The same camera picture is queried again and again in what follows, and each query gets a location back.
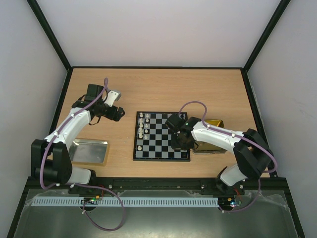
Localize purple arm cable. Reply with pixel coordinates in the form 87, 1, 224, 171
39, 77, 126, 232
177, 101, 277, 213

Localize black white chess board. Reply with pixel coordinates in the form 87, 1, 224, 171
133, 111, 190, 162

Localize white slotted cable duct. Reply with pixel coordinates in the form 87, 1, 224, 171
31, 196, 218, 207

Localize gold metal tin tray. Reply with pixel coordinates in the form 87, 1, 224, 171
193, 119, 226, 154

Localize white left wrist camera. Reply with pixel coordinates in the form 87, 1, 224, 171
103, 90, 121, 107

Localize silver metal tin lid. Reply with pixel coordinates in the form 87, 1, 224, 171
69, 138, 109, 166

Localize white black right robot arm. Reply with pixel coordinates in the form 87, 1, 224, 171
165, 114, 273, 194

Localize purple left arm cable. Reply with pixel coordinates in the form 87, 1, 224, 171
39, 77, 126, 232

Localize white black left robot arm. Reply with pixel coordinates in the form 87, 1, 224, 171
31, 80, 125, 189

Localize black aluminium frame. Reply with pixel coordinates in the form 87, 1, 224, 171
4, 0, 306, 238

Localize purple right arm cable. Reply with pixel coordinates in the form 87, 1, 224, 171
177, 101, 277, 213

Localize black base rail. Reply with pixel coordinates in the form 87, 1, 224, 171
68, 177, 246, 195

